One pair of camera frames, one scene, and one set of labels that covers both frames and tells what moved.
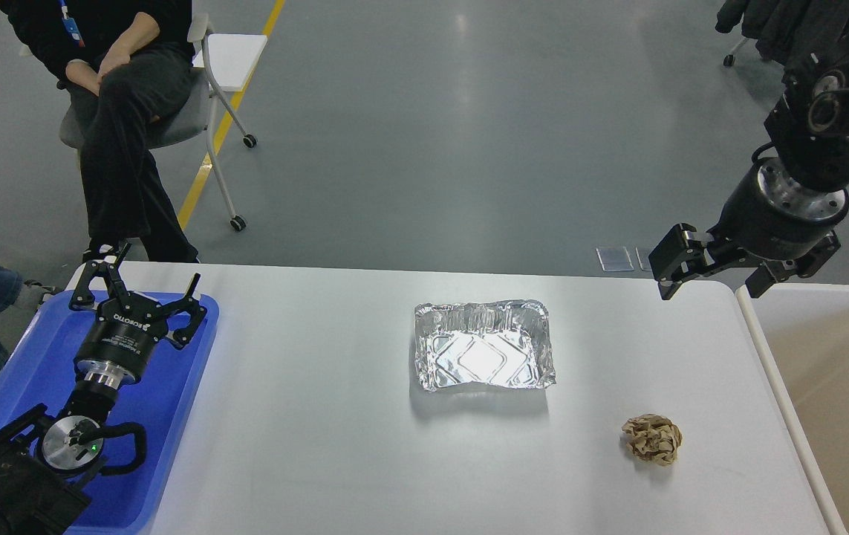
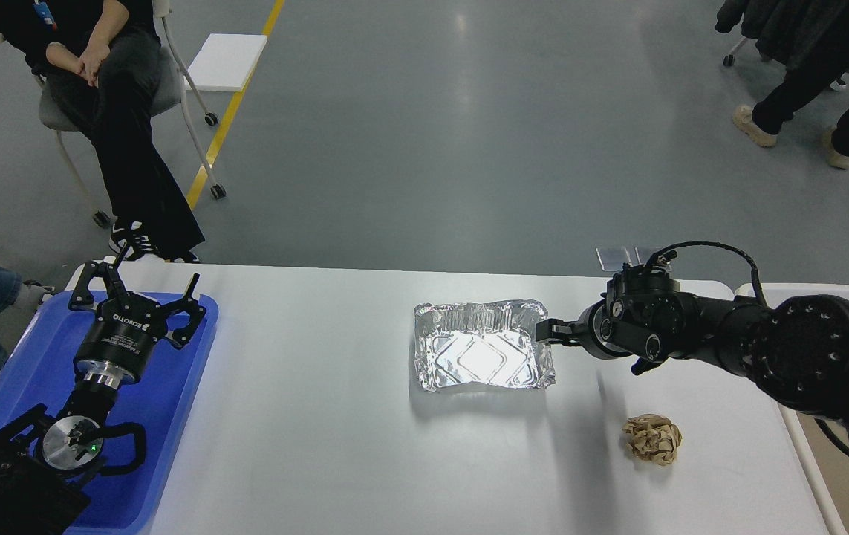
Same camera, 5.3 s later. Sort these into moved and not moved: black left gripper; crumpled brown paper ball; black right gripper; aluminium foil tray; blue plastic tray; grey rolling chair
Moved: grey rolling chair; black right gripper
Not moved: crumpled brown paper ball; black left gripper; aluminium foil tray; blue plastic tray
